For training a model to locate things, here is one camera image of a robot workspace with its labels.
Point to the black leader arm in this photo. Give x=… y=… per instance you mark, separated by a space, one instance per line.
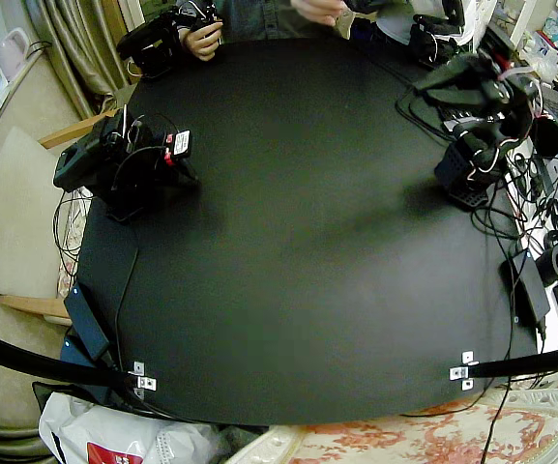
x=155 y=43

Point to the small grey paper piece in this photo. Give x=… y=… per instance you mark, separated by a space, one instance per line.
x=343 y=24

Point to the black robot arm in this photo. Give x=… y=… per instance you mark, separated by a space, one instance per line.
x=477 y=145
x=95 y=159

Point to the person's right hand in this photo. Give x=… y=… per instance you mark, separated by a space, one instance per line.
x=203 y=43

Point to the person's left hand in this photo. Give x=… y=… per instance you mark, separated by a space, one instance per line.
x=317 y=10

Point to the white shelf unit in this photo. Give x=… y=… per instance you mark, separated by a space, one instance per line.
x=549 y=34

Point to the wooden chair armrest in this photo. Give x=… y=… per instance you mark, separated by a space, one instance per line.
x=73 y=130
x=37 y=307

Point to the beige curtain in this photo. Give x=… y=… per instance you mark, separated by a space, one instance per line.
x=75 y=43

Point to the person's dark grey shirt torso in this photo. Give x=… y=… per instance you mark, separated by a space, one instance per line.
x=259 y=19

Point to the black power adapter brick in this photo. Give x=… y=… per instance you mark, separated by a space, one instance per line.
x=85 y=319
x=530 y=290

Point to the black tape roll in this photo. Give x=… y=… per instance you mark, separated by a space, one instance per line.
x=554 y=263

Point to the pink white small appliance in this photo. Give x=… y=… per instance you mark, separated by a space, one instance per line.
x=11 y=50

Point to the black box with blue light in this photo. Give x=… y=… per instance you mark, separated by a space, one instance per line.
x=80 y=355

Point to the white plastic bag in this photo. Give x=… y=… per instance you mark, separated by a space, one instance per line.
x=114 y=435

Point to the pink floral patterned rug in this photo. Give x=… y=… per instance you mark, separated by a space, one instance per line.
x=404 y=435

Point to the silver metal corner bracket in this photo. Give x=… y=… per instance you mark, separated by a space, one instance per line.
x=463 y=372
x=143 y=379

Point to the black camera frame bar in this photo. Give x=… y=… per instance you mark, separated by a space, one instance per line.
x=525 y=362
x=41 y=360

